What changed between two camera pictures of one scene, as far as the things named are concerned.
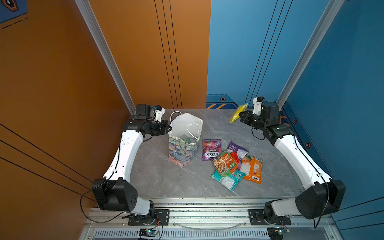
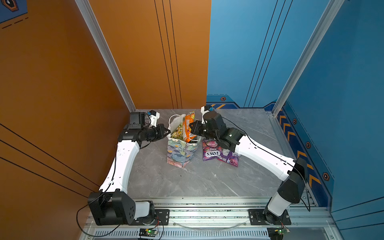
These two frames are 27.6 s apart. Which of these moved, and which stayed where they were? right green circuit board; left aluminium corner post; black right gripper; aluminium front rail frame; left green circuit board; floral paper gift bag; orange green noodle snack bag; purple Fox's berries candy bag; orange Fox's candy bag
Moved: black right gripper; orange green noodle snack bag; orange Fox's candy bag
Stayed: left green circuit board; purple Fox's berries candy bag; right green circuit board; aluminium front rail frame; floral paper gift bag; left aluminium corner post
